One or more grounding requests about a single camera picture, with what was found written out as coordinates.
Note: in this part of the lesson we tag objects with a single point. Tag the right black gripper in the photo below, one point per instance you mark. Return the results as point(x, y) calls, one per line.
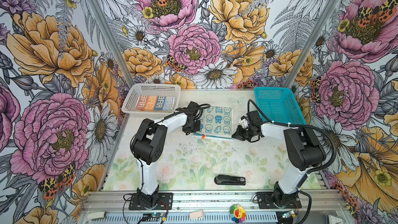
point(238, 134)

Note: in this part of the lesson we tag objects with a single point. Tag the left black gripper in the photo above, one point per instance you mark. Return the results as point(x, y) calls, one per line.
point(196, 128)

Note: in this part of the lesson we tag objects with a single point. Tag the blue patterned towel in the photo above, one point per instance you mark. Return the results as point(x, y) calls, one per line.
point(216, 123)

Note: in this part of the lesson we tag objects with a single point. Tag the teal plastic basket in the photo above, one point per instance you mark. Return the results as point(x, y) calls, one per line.
point(279, 104)

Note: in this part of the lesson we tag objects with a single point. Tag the white plastic basket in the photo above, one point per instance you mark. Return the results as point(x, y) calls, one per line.
point(137, 90)

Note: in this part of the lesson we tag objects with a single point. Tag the multicolour striped letter towel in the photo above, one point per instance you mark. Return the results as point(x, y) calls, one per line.
point(153, 103)

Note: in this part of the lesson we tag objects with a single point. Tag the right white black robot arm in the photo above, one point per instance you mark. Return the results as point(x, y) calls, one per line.
point(305, 153)

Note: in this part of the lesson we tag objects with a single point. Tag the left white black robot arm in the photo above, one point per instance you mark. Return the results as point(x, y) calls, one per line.
point(148, 144)

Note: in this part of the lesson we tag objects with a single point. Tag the black stapler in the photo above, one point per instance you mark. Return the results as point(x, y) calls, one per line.
point(229, 180)

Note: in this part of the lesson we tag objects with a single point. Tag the colourful flower toy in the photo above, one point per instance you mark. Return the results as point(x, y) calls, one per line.
point(237, 214)

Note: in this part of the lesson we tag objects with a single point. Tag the pink eraser block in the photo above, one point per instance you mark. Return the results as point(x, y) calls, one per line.
point(196, 215)

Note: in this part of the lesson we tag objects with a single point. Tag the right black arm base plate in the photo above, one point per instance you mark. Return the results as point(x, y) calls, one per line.
point(276, 200)

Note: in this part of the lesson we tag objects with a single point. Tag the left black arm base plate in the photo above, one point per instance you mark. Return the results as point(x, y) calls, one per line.
point(158, 201)

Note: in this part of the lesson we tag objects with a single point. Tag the aluminium front rail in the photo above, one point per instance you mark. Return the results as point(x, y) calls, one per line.
point(211, 201)

